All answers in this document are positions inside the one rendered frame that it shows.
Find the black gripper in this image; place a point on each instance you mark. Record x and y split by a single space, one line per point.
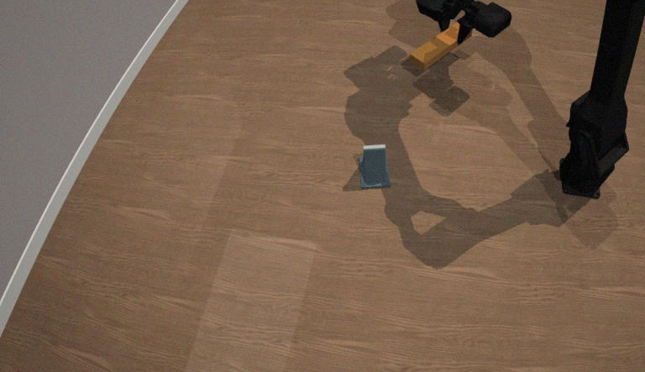
489 19

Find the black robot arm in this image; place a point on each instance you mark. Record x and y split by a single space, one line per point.
598 119

